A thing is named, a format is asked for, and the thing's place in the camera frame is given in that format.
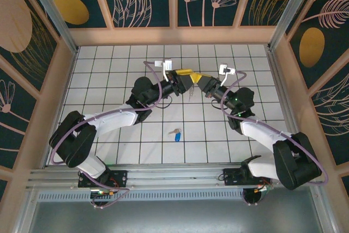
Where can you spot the silver key with blue tag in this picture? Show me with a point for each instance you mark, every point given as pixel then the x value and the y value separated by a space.
pixel 178 137

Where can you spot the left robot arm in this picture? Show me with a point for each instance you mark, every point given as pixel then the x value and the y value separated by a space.
pixel 114 119

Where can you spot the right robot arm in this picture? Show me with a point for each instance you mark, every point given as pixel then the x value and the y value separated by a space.
pixel 259 132

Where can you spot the grey metal panel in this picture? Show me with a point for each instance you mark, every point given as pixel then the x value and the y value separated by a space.
pixel 177 216

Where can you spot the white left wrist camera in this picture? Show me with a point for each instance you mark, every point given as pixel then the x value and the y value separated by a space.
pixel 167 64

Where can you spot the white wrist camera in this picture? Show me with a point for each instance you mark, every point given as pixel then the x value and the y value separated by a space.
pixel 227 70
pixel 167 64

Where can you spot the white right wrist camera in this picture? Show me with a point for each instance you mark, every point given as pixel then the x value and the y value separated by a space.
pixel 227 70

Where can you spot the aluminium side rail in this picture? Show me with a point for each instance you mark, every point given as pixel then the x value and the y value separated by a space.
pixel 278 80

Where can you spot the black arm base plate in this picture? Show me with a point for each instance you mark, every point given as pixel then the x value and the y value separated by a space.
pixel 231 177
pixel 120 177

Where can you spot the aluminium mounting rail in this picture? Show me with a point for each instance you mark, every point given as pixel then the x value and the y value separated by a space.
pixel 177 175

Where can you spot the aluminium frame post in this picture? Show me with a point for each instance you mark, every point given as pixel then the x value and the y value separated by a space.
pixel 52 12
pixel 291 12

